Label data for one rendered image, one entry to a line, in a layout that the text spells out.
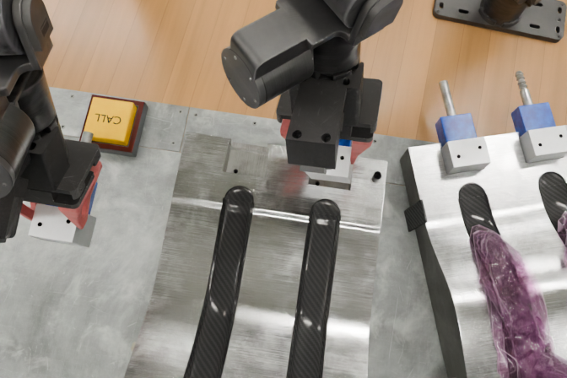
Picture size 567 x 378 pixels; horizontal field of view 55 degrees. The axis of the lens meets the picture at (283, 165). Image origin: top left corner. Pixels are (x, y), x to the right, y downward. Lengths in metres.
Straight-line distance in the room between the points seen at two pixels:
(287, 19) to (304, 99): 0.08
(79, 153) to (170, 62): 0.32
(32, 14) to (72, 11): 0.49
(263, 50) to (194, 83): 0.41
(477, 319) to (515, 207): 0.17
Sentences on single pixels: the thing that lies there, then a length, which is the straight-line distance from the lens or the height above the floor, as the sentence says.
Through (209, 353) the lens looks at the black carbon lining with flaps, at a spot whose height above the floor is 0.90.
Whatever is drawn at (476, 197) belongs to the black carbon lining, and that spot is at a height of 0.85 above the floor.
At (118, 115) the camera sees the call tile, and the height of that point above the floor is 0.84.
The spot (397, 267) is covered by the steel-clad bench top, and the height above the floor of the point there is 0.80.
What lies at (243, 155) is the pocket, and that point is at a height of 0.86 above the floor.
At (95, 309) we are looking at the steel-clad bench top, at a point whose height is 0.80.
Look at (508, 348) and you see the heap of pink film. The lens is 0.68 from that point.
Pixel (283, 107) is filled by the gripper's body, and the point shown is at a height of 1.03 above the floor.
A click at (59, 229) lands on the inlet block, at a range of 0.64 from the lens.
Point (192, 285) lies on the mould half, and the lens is 0.67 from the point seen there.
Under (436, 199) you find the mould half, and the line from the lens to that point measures 0.74.
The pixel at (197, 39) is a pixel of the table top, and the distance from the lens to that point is 0.87.
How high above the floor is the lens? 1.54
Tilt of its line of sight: 73 degrees down
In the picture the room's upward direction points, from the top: straight up
